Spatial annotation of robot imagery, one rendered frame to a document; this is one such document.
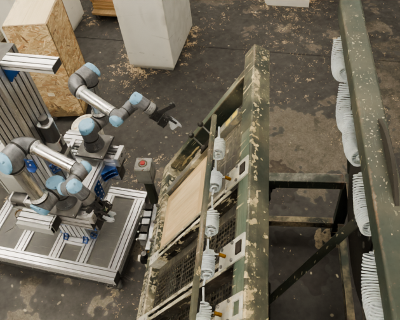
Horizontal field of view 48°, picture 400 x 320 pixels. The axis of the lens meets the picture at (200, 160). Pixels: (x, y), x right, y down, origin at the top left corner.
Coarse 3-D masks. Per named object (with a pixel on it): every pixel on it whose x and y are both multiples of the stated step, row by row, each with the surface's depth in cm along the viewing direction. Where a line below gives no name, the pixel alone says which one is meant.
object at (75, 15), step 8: (0, 0) 511; (8, 0) 508; (64, 0) 568; (72, 0) 586; (0, 8) 521; (8, 8) 517; (72, 8) 589; (80, 8) 607; (0, 16) 530; (72, 16) 591; (80, 16) 610; (0, 24) 541; (72, 24) 594
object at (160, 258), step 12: (228, 180) 204; (240, 180) 194; (228, 192) 208; (216, 204) 216; (228, 204) 213; (192, 228) 234; (180, 240) 246; (192, 240) 245; (156, 252) 273; (168, 252) 259; (156, 264) 274
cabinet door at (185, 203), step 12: (204, 168) 266; (192, 180) 279; (180, 192) 292; (192, 192) 270; (168, 204) 305; (180, 204) 283; (192, 204) 263; (168, 216) 296; (180, 216) 275; (192, 216) 256; (168, 228) 288; (180, 228) 266; (168, 240) 278
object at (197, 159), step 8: (240, 112) 245; (232, 120) 248; (240, 120) 247; (224, 128) 254; (232, 128) 253; (224, 136) 259; (200, 152) 277; (192, 160) 286; (200, 160) 279; (192, 168) 286; (184, 176) 294; (176, 184) 302; (168, 192) 311
